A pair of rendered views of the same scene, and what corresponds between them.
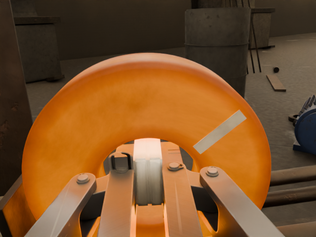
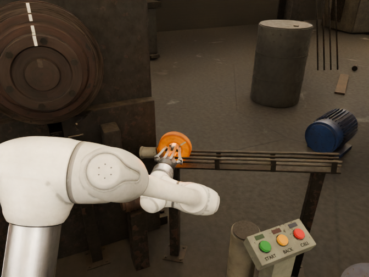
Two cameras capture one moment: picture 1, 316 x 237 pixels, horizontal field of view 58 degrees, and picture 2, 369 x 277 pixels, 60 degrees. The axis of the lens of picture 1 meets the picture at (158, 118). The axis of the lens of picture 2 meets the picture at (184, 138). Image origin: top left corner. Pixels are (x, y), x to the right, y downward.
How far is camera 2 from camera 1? 130 cm
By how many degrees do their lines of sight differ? 16
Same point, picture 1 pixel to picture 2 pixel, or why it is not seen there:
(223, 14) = (285, 34)
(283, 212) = (271, 179)
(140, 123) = (173, 140)
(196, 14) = (264, 30)
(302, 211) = (283, 181)
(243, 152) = (186, 146)
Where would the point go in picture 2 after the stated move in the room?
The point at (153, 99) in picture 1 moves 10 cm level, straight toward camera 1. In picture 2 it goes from (174, 138) to (169, 149)
